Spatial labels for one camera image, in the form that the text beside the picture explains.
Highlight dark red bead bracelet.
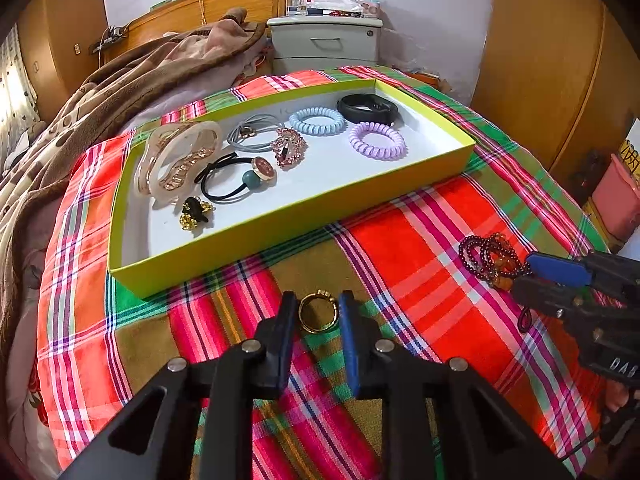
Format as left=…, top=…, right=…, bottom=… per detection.
left=458, top=231, right=534, bottom=334

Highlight gold ring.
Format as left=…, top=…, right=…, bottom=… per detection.
left=297, top=288, right=342, bottom=335

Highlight gold black small hair clip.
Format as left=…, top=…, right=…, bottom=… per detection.
left=179, top=196, right=215, bottom=231

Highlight purple spiral hair tie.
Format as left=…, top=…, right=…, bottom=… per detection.
left=348, top=120, right=409, bottom=162

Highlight black hair tie with charm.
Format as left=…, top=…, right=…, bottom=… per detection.
left=193, top=152, right=278, bottom=205

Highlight beige hair claw clip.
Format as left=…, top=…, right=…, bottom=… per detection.
left=134, top=120, right=222, bottom=206

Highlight grey thin hair ties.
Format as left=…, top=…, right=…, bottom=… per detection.
left=226, top=112, right=288, bottom=154

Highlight light blue spiral hair tie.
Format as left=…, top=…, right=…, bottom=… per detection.
left=288, top=105, right=348, bottom=137

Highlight black wristband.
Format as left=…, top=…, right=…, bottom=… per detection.
left=336, top=93, right=399, bottom=126

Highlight right hand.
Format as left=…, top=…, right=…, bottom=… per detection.
left=604, top=380, right=629, bottom=413

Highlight pink storage box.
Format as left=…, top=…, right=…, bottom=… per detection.
left=592, top=154, right=639, bottom=242

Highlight plaid red green cloth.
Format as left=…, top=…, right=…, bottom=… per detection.
left=34, top=64, right=624, bottom=480

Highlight yellow shallow box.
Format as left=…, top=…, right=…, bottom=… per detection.
left=107, top=79, right=475, bottom=298

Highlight wooden door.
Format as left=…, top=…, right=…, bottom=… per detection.
left=471, top=0, right=639, bottom=202

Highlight brown patterned blanket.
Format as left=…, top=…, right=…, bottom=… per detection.
left=1, top=8, right=266, bottom=365

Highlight white nightstand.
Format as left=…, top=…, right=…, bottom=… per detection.
left=267, top=15, right=383, bottom=75

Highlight dotted curtain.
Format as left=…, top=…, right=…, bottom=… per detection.
left=0, top=24, right=40, bottom=164

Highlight wooden headboard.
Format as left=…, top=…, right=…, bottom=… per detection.
left=100, top=0, right=286, bottom=63

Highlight wooden wardrobe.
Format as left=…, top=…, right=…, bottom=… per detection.
left=17, top=0, right=106, bottom=122

